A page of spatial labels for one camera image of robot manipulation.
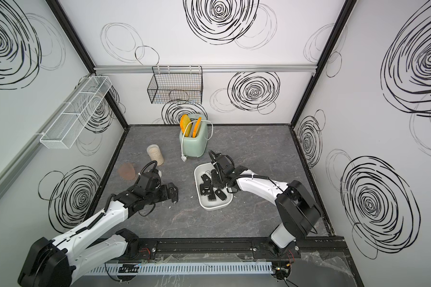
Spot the white storage box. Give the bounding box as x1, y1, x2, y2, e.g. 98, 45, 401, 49
194, 163, 233, 211

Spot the black VW key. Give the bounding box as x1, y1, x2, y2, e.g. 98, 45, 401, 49
204, 183, 213, 192

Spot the black silver key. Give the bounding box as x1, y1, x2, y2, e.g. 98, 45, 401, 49
208, 193, 216, 202

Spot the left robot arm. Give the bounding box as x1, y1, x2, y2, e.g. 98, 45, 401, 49
17, 161, 178, 287

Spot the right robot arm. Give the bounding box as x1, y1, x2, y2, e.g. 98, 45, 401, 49
208, 150, 322, 251

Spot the green toaster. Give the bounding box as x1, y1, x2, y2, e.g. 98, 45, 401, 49
179, 114, 209, 161

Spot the orange toast slice right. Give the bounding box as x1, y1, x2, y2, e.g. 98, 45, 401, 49
192, 117, 202, 138

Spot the beige textured cup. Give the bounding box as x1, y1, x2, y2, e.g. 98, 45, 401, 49
147, 144, 165, 166

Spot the yellow toast slice left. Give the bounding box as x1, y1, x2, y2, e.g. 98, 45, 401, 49
180, 114, 192, 137

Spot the white toaster cable with plug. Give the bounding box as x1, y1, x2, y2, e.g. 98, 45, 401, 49
180, 120, 214, 163

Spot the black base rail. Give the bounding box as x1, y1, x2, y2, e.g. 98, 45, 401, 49
133, 236, 348, 260

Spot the grey slotted cable duct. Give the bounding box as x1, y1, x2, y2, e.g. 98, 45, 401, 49
87, 262, 275, 276

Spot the black wire basket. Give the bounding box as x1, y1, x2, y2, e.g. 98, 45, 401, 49
147, 65, 204, 104

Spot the white mesh wall shelf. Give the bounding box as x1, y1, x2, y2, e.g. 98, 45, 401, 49
40, 75, 113, 149

